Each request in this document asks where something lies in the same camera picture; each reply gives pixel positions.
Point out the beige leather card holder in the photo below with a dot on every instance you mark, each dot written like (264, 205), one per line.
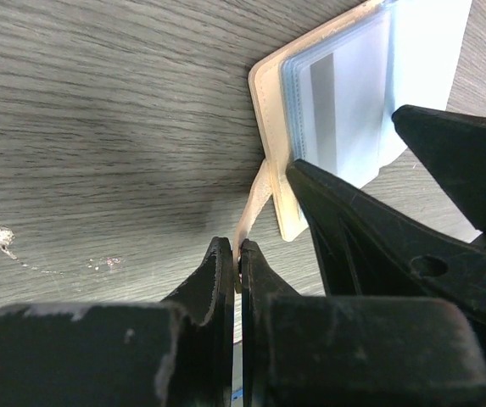
(425, 41)

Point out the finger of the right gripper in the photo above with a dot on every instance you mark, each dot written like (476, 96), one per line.
(452, 147)
(366, 248)

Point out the grey striped credit card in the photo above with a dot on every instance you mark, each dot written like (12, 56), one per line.
(348, 85)

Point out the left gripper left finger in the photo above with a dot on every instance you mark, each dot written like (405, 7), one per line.
(175, 352)

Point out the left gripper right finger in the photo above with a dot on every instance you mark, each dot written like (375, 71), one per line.
(351, 350)

